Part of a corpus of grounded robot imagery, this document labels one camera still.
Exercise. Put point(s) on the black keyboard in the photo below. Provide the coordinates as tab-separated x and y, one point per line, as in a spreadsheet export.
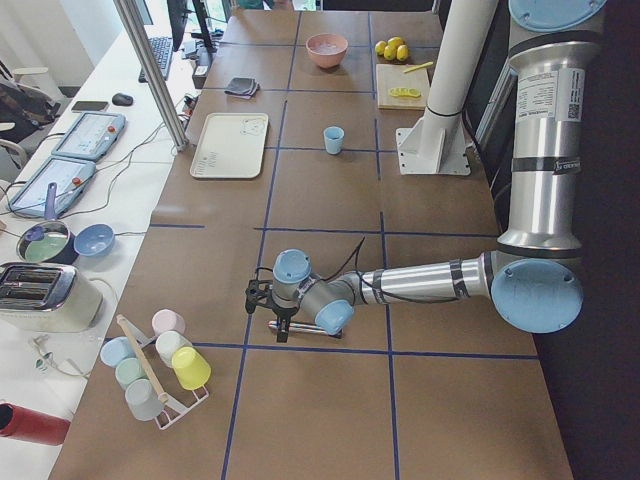
162	49

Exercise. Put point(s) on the yellow-green plastic knife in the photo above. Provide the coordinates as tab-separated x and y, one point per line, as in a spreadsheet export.
418	67

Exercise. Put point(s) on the black computer mouse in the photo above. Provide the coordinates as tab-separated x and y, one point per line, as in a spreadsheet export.
122	99

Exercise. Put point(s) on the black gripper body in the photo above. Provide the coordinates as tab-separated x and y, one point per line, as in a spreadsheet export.
283	310

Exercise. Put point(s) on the red bottle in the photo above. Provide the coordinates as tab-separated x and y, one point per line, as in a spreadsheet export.
20	423

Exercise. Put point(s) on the pink plastic cup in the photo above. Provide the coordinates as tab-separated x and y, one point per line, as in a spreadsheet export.
167	320

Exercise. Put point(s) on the blue bowl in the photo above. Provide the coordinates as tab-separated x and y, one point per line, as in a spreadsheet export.
94	241

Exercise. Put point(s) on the teach pendant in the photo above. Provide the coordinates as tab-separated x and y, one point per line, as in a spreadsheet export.
71	176
91	136

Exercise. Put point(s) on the cream bear serving tray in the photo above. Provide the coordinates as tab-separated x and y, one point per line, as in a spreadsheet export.
230	146

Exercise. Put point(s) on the white rack cup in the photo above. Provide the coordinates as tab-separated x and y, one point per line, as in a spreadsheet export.
168	343

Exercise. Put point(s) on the lower teach pendant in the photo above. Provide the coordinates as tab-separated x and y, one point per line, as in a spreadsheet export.
71	176

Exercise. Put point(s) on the stainless steel muddler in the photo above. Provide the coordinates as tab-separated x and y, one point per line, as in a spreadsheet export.
296	327

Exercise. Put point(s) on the pile of ice cubes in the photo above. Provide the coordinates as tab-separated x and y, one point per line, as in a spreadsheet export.
327	48

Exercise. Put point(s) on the light blue rack cup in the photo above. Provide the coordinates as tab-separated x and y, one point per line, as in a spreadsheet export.
115	351

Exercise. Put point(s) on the black box with label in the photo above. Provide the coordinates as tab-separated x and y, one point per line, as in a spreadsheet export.
201	69

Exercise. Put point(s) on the blue pot with lid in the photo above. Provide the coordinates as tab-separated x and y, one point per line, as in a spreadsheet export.
50	241

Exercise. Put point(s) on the silver toaster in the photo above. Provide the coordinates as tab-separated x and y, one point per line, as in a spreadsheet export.
47	297

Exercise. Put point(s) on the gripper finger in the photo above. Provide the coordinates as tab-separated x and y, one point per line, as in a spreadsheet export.
279	335
285	329

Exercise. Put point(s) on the black smartphone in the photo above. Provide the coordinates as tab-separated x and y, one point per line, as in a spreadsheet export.
90	106

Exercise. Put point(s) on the light blue plastic cup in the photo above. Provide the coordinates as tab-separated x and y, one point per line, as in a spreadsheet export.
333	139

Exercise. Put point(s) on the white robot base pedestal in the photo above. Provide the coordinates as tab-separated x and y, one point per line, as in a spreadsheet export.
435	145

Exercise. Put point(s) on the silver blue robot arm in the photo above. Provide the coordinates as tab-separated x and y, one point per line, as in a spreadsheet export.
532	275

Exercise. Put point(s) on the grey rack cup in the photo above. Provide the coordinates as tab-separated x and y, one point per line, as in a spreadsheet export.
142	400

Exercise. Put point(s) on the mint green rack cup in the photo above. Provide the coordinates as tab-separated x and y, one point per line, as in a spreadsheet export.
129	370

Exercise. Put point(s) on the pink bowl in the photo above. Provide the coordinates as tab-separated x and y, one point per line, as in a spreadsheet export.
331	61

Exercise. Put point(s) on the white wire cup rack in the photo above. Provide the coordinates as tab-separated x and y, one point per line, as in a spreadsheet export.
177	401

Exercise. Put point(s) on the grey folded cloth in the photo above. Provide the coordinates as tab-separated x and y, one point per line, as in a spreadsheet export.
238	86

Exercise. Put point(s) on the bamboo cutting board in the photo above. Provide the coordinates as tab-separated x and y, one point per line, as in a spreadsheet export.
402	87

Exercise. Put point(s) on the upper teach pendant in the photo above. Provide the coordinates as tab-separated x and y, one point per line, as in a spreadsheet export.
91	136

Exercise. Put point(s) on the yellow-green plastic cup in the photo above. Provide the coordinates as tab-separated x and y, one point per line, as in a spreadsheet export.
191	368

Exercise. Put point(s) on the aluminium frame post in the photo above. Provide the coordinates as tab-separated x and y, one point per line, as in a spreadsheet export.
132	22

